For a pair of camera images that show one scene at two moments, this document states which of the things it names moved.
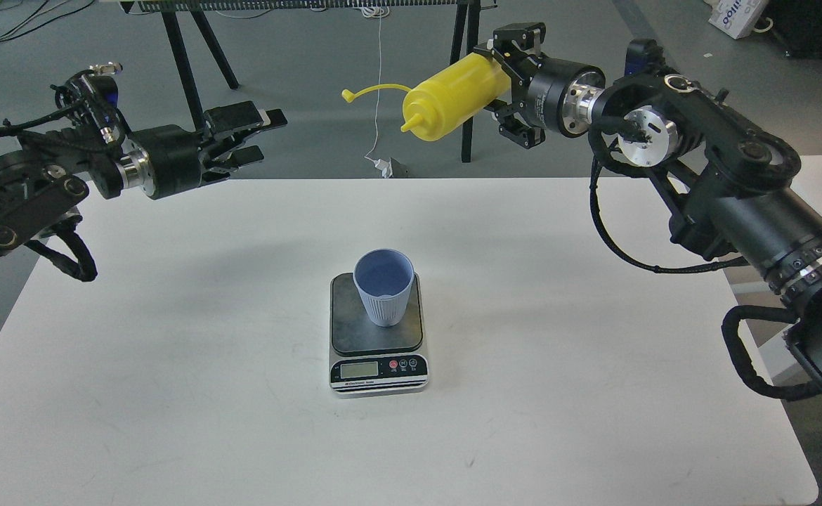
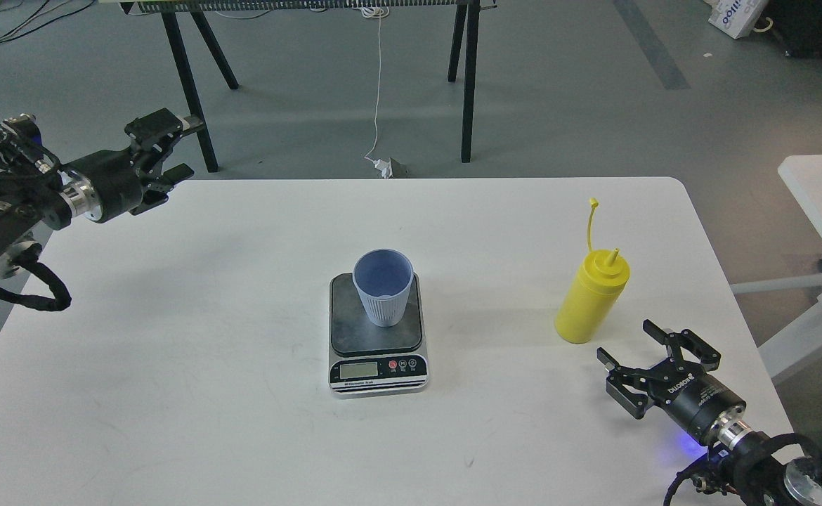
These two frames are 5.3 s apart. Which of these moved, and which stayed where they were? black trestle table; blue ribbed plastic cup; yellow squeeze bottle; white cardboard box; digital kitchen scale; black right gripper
Moved: yellow squeeze bottle; black right gripper
Stayed: digital kitchen scale; white cardboard box; blue ribbed plastic cup; black trestle table
